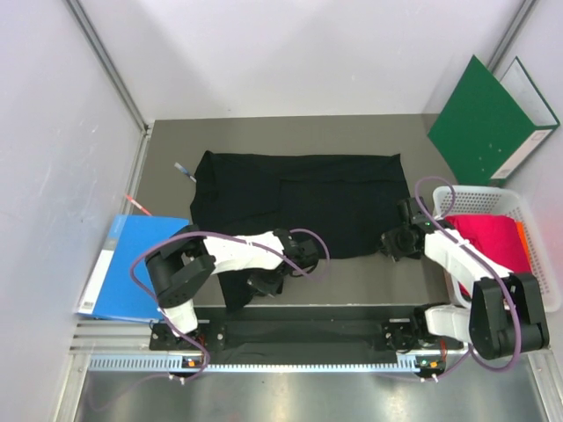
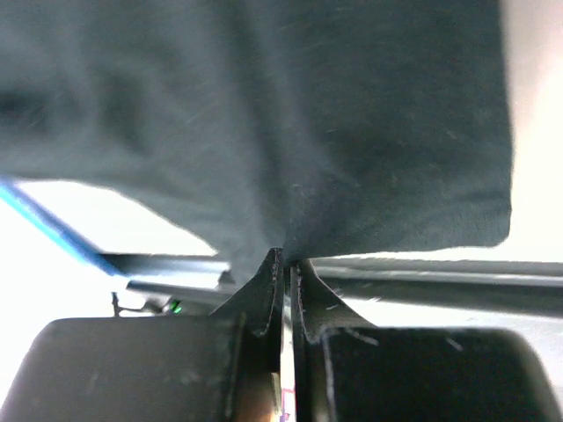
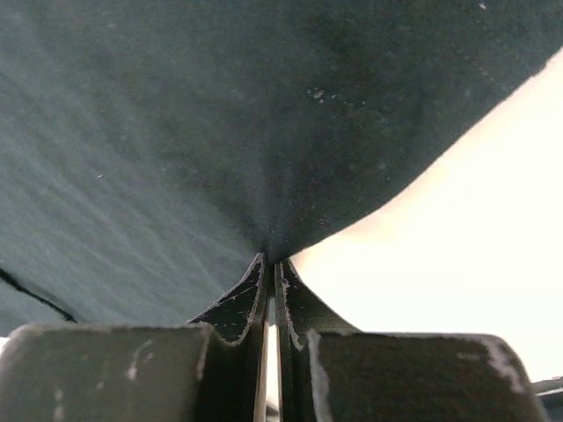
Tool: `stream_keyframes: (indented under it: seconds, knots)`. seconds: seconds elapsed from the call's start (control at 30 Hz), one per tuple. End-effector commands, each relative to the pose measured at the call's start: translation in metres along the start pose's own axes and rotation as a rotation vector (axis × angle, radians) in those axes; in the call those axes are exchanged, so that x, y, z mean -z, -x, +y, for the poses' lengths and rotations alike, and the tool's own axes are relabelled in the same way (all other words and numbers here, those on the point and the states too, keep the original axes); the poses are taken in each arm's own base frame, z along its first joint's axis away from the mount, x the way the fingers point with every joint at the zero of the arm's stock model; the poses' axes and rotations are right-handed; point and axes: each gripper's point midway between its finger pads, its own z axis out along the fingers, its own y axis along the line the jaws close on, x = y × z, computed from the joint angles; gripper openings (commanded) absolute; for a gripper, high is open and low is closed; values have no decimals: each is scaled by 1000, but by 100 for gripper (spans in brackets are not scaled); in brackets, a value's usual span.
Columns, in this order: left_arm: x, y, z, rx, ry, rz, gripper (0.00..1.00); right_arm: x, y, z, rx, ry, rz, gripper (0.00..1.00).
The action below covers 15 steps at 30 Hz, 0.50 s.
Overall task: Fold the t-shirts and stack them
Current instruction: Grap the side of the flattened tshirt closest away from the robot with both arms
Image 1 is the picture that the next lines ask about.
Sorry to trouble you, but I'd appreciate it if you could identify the black t-shirt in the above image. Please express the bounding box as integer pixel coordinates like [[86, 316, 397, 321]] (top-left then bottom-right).
[[190, 151, 410, 311]]

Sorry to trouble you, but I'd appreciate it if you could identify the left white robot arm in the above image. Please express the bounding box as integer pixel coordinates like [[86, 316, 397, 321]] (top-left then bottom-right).
[[143, 225, 319, 349]]

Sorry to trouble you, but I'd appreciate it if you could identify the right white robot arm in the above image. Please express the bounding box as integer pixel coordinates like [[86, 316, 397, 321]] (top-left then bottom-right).
[[381, 198, 550, 360]]

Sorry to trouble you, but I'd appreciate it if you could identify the white plastic basket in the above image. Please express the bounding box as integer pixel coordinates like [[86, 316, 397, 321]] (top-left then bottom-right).
[[433, 186, 562, 313]]

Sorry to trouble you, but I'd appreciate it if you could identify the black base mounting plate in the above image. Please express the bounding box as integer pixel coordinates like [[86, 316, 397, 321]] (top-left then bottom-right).
[[149, 306, 464, 365]]

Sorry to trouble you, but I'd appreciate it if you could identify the magenta t-shirt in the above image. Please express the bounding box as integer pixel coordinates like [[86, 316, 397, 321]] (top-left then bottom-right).
[[445, 214, 532, 278]]

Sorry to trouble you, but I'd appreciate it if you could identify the orange t-shirt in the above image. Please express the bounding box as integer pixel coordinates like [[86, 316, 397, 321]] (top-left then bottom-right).
[[515, 221, 531, 263]]

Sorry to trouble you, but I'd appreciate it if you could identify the blue marker pen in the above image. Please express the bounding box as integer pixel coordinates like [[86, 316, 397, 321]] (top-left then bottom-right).
[[174, 163, 197, 183]]

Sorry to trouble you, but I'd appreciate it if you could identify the red pen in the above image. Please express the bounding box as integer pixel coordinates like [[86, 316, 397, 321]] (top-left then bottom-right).
[[125, 194, 152, 216]]

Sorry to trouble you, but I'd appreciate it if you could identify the blue folder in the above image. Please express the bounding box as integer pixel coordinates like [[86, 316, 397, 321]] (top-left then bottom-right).
[[77, 215, 189, 323]]

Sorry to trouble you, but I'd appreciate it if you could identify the green ring binder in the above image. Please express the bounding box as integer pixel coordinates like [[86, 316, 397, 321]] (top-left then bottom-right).
[[428, 56, 560, 186]]

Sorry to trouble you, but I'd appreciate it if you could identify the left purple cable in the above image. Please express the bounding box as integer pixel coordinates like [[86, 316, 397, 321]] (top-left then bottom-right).
[[130, 228, 331, 384]]

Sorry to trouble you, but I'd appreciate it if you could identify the grey slotted cable duct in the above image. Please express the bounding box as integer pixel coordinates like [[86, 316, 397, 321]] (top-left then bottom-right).
[[88, 354, 443, 374]]

